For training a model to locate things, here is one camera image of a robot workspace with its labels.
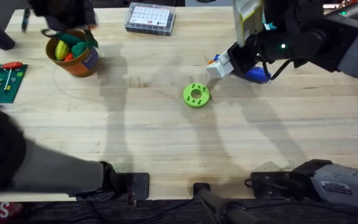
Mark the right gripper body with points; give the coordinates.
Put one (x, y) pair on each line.
(259, 49)

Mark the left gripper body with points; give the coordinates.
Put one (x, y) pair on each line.
(64, 11)

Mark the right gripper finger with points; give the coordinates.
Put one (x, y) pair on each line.
(219, 69)
(224, 56)

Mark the blue electric screwdriver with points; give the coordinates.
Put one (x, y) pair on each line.
(258, 75)

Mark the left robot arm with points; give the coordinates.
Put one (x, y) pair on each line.
(57, 174)

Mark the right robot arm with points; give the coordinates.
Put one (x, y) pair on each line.
(346, 186)

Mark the right wrist upright plate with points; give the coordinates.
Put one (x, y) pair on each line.
(246, 21)

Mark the green disc with holes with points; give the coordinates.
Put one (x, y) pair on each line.
(196, 95)

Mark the dark pen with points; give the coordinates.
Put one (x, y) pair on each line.
(25, 19)

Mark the orange tub with toys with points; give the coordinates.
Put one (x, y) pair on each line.
(73, 59)

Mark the clear plastic parts box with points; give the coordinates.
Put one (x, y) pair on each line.
(150, 18)

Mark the green board with blocks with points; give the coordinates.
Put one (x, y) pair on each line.
(2, 85)

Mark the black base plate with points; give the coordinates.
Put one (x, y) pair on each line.
(137, 186)
(269, 183)

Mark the black camera pole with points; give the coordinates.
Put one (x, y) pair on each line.
(216, 202)

